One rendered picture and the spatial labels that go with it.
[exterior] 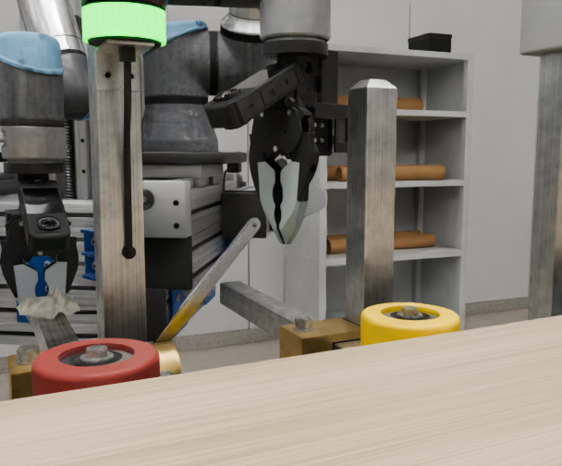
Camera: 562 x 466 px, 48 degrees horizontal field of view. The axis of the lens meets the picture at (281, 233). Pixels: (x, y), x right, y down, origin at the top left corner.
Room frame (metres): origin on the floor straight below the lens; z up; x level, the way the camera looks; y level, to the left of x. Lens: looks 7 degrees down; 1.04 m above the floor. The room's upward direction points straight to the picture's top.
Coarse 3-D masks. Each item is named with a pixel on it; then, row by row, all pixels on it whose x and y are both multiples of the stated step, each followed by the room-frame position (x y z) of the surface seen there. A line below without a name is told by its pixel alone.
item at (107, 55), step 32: (96, 0) 0.46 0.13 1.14; (128, 0) 0.46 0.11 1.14; (96, 64) 0.50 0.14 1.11; (128, 64) 0.48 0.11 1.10; (128, 96) 0.48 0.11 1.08; (128, 128) 0.49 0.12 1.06; (128, 160) 0.50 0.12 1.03; (128, 192) 0.50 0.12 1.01; (128, 224) 0.50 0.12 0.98; (128, 256) 0.51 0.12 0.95
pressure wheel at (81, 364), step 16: (48, 352) 0.40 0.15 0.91; (64, 352) 0.40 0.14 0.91; (80, 352) 0.41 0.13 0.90; (96, 352) 0.39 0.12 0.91; (112, 352) 0.41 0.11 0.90; (128, 352) 0.41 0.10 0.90; (144, 352) 0.40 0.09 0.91; (32, 368) 0.38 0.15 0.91; (48, 368) 0.37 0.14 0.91; (64, 368) 0.37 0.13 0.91; (80, 368) 0.37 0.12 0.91; (96, 368) 0.37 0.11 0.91; (112, 368) 0.37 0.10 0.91; (128, 368) 0.37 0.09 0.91; (144, 368) 0.38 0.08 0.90; (32, 384) 0.38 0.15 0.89; (48, 384) 0.36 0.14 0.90; (64, 384) 0.36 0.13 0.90; (80, 384) 0.36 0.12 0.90; (96, 384) 0.36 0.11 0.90; (112, 384) 0.36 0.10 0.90
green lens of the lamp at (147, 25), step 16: (96, 16) 0.46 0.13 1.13; (112, 16) 0.45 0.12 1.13; (128, 16) 0.45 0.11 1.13; (144, 16) 0.46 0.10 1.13; (160, 16) 0.47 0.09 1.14; (96, 32) 0.46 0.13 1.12; (112, 32) 0.45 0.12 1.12; (128, 32) 0.45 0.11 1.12; (144, 32) 0.46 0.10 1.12; (160, 32) 0.47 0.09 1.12
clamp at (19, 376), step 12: (156, 348) 0.53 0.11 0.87; (168, 348) 0.53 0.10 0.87; (12, 360) 0.50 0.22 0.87; (168, 360) 0.52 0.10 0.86; (12, 372) 0.47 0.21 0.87; (24, 372) 0.47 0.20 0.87; (168, 372) 0.52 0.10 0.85; (180, 372) 0.52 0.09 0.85; (12, 384) 0.46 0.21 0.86; (24, 384) 0.47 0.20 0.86; (12, 396) 0.46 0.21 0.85; (24, 396) 0.47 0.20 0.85
